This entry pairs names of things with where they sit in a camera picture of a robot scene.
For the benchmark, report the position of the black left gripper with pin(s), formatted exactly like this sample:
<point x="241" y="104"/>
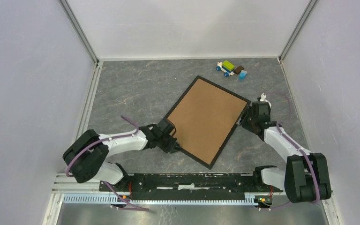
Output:
<point x="170" y="147"/>

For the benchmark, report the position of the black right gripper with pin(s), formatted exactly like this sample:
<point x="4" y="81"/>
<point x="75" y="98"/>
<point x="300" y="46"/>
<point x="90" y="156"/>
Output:
<point x="243" y="120"/>

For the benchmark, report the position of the black picture frame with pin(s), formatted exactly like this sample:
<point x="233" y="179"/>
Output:
<point x="220" y="149"/>

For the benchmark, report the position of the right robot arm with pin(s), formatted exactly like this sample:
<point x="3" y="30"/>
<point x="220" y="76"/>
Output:
<point x="306" y="175"/>

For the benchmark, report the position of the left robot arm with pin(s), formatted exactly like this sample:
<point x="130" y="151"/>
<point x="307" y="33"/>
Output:
<point x="86" y="158"/>

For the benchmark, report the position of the blue toy brick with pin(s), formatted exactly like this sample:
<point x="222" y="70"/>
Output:
<point x="242" y="75"/>

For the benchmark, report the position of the brown toy brick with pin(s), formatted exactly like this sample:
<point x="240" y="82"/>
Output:
<point x="238" y="70"/>

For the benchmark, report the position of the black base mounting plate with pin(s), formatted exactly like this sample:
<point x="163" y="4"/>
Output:
<point x="191" y="186"/>

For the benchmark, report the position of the toy brick car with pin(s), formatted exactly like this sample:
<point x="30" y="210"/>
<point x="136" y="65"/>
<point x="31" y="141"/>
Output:
<point x="226" y="67"/>

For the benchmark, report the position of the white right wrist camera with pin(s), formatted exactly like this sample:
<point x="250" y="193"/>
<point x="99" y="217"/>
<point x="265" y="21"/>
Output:
<point x="263" y="98"/>

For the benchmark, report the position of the aluminium rail frame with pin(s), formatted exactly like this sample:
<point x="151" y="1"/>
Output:
<point x="64" y="185"/>

